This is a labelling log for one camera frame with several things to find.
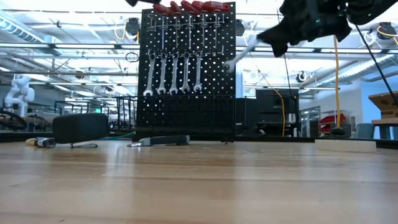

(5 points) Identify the black round cord weight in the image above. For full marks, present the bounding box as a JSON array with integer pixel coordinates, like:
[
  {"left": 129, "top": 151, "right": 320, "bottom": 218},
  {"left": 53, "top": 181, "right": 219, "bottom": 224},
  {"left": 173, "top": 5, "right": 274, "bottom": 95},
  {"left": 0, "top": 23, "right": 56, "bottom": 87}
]
[{"left": 330, "top": 125, "right": 352, "bottom": 138}]

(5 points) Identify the black cabinet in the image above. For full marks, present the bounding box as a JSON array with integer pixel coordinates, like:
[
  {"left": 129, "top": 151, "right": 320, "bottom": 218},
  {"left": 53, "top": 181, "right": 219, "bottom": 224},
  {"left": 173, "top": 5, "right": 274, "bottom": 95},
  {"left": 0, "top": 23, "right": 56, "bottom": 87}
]
[{"left": 254, "top": 89, "right": 301, "bottom": 138}]

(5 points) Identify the long ceiling light strip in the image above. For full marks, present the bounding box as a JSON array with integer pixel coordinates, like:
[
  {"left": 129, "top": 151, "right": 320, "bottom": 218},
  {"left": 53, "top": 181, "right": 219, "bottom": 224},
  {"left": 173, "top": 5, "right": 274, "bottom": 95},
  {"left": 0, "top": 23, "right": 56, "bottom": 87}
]
[
  {"left": 0, "top": 42, "right": 139, "bottom": 50},
  {"left": 236, "top": 46, "right": 398, "bottom": 54}
]

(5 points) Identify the yellow pendant cable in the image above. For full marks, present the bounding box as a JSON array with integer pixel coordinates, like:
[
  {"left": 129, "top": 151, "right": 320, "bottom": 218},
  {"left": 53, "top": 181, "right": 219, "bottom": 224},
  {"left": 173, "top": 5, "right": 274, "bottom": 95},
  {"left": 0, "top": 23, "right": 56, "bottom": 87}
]
[{"left": 269, "top": 88, "right": 287, "bottom": 138}]

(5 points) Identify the black grey utility knife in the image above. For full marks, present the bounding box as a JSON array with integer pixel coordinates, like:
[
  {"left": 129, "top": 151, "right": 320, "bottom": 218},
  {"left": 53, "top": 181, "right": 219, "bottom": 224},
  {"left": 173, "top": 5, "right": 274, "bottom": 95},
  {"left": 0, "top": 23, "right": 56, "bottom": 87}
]
[{"left": 127, "top": 134, "right": 191, "bottom": 147}]

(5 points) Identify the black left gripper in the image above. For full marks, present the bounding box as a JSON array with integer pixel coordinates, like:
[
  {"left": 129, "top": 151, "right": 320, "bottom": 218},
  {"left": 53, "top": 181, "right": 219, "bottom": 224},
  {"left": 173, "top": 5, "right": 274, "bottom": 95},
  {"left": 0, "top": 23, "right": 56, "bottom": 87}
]
[{"left": 124, "top": 0, "right": 162, "bottom": 7}]

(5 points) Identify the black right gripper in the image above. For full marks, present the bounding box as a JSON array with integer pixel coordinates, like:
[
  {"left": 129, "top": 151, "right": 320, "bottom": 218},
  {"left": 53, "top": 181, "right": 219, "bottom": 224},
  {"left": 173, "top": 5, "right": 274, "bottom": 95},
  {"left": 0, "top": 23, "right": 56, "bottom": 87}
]
[{"left": 256, "top": 0, "right": 353, "bottom": 58}]

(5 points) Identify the silver ceiling duct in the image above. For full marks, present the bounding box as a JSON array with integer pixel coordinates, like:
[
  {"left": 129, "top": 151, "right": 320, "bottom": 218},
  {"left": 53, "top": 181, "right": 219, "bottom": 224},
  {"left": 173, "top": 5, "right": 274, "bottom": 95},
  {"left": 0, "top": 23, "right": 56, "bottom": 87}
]
[
  {"left": 317, "top": 54, "right": 398, "bottom": 88},
  {"left": 0, "top": 17, "right": 63, "bottom": 57}
]

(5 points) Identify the ceiling reel with yellow cable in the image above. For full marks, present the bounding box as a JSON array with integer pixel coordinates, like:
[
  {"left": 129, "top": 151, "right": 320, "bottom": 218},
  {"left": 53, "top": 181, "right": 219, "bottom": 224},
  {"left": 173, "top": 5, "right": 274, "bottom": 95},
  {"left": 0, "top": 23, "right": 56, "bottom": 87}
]
[{"left": 369, "top": 21, "right": 398, "bottom": 44}]

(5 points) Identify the yellow hanging cord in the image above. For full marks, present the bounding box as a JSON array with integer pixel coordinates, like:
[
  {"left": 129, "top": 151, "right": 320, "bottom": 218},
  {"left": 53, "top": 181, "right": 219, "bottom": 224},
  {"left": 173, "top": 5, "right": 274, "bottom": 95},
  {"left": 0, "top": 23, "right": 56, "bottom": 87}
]
[{"left": 332, "top": 34, "right": 341, "bottom": 129}]

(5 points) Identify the green electrical wire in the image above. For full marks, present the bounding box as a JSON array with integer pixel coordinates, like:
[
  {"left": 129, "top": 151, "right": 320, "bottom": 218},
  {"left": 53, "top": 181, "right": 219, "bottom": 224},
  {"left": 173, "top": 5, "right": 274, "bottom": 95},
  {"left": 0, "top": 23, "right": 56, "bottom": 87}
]
[{"left": 108, "top": 131, "right": 137, "bottom": 140}]

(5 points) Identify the grey blue chair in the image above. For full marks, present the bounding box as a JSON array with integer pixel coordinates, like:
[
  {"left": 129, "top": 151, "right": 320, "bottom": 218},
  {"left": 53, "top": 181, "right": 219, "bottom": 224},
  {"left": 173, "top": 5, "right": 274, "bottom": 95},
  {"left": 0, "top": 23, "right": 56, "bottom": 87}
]
[{"left": 354, "top": 123, "right": 376, "bottom": 139}]

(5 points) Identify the black metal peg board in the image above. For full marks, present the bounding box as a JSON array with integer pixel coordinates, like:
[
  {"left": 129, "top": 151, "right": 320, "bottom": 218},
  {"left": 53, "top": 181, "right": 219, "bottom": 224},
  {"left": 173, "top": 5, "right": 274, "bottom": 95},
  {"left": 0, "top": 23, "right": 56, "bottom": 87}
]
[{"left": 136, "top": 2, "right": 237, "bottom": 141}]

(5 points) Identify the thin black hanging cord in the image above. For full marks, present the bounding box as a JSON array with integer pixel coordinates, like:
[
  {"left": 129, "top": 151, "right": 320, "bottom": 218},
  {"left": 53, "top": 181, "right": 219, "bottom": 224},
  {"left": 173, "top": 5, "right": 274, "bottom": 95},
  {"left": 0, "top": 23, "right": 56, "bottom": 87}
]
[{"left": 281, "top": 54, "right": 295, "bottom": 98}]

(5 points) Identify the white wire hook rail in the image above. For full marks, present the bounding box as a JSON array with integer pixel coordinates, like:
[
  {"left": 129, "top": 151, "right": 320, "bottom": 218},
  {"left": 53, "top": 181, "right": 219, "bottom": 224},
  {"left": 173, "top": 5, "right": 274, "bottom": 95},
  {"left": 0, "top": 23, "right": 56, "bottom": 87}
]
[{"left": 147, "top": 45, "right": 225, "bottom": 58}]

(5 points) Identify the black wire basket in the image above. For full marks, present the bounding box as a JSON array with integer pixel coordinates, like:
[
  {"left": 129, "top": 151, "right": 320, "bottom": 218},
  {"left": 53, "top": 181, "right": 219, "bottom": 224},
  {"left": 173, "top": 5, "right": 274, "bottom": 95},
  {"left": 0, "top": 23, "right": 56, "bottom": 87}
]
[{"left": 113, "top": 95, "right": 237, "bottom": 139}]

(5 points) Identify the yellow black tape measure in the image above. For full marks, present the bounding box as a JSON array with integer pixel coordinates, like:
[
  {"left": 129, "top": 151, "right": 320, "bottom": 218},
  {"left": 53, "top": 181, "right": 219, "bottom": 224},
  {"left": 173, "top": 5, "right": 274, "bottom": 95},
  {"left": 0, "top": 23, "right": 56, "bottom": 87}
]
[{"left": 52, "top": 112, "right": 111, "bottom": 149}]

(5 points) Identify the white masking tape roll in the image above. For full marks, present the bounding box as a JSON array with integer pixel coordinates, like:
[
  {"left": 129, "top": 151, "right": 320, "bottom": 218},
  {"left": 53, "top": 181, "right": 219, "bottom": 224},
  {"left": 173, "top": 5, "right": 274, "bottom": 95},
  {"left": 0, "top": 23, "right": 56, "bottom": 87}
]
[{"left": 314, "top": 139, "right": 377, "bottom": 154}]

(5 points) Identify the black hose coil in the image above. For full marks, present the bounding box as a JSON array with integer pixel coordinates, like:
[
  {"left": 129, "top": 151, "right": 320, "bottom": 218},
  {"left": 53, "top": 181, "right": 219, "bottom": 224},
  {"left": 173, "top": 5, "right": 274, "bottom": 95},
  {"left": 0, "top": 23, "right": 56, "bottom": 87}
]
[{"left": 0, "top": 110, "right": 27, "bottom": 131}]

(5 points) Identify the black aluminium table frame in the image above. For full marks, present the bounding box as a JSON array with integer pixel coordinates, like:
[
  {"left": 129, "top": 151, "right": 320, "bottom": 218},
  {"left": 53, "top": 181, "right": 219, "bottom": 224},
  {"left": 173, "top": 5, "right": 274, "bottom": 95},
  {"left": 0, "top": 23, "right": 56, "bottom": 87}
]
[{"left": 0, "top": 130, "right": 398, "bottom": 150}]

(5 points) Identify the silver combination wrench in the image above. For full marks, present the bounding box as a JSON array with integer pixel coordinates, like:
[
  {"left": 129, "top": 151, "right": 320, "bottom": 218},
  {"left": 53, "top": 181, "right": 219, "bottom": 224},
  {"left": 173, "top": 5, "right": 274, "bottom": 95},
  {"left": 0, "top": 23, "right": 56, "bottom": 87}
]
[
  {"left": 156, "top": 52, "right": 169, "bottom": 96},
  {"left": 193, "top": 50, "right": 203, "bottom": 93},
  {"left": 142, "top": 53, "right": 157, "bottom": 96},
  {"left": 224, "top": 34, "right": 262, "bottom": 74},
  {"left": 180, "top": 51, "right": 192, "bottom": 93},
  {"left": 169, "top": 52, "right": 180, "bottom": 96}
]

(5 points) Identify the black ceiling cable reel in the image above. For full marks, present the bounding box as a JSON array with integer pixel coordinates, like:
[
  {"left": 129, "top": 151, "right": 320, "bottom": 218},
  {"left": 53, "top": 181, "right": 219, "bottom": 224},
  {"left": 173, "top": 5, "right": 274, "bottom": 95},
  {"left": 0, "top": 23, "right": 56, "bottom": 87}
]
[
  {"left": 125, "top": 17, "right": 141, "bottom": 45},
  {"left": 235, "top": 19, "right": 246, "bottom": 37}
]

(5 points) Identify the red bin shelf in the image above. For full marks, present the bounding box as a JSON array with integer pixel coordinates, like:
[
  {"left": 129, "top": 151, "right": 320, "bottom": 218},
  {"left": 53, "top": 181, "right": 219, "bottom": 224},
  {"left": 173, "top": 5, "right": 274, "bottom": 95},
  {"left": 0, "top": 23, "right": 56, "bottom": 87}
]
[{"left": 318, "top": 113, "right": 347, "bottom": 135}]

